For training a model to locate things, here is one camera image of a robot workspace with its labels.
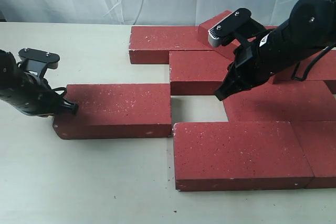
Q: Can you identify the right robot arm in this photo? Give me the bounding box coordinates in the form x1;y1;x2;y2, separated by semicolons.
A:
208;0;335;101

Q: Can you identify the front right edge red brick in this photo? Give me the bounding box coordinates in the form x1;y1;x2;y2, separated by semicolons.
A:
291;121;335;189

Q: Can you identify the angled red brick back right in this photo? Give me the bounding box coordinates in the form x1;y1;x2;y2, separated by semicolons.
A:
197;8;275;61

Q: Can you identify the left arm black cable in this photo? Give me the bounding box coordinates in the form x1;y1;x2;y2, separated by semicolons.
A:
39;77;68;101

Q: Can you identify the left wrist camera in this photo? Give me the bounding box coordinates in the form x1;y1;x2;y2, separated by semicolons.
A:
18;48;60;79

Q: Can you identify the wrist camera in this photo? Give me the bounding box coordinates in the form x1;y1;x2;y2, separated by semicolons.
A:
208;8;267;48
18;48;60;79

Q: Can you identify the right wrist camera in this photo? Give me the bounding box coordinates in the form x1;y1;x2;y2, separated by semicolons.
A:
208;8;267;48

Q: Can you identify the front large red brick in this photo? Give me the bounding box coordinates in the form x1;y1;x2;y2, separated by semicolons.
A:
173;121;314;191

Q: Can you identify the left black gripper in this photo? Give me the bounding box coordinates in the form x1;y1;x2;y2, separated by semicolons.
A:
1;71;79;117

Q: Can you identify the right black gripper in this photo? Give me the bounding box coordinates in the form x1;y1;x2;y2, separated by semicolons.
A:
214;27;323;101

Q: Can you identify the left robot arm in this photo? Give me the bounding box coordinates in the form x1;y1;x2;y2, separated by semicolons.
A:
1;48;79;117

